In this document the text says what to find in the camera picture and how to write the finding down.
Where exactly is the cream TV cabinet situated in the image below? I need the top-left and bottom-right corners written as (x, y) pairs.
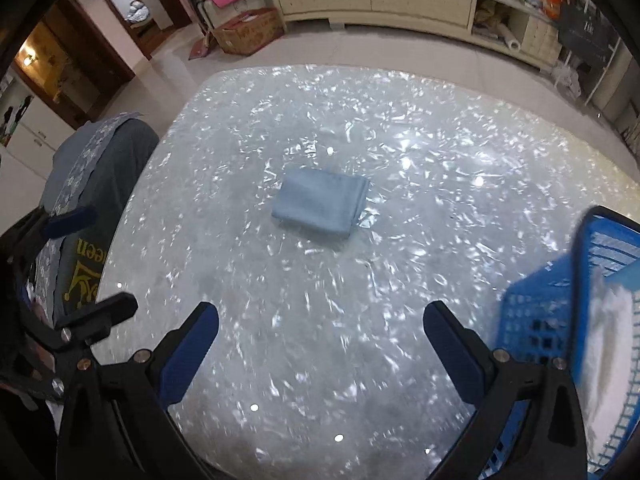
top-left (269, 0), bottom-right (561, 73)

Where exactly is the cardboard box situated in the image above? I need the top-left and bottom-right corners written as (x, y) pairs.
top-left (213, 8), bottom-right (284, 56)

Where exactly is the white towel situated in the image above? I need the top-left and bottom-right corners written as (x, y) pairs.
top-left (578, 266), bottom-right (639, 469)

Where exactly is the white paper roll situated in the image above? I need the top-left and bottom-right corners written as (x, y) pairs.
top-left (496, 23), bottom-right (521, 52)

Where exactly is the grey chair with cloth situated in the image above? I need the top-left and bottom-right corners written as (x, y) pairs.
top-left (32, 113), bottom-right (160, 323)

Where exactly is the blue plastic laundry basket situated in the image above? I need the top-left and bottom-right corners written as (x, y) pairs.
top-left (496, 206), bottom-right (639, 479)

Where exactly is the dark bag with text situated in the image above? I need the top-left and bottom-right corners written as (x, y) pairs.
top-left (558, 3), bottom-right (618, 68)

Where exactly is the folded light blue cloth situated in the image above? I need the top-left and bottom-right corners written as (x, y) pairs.
top-left (271, 168), bottom-right (370, 238)

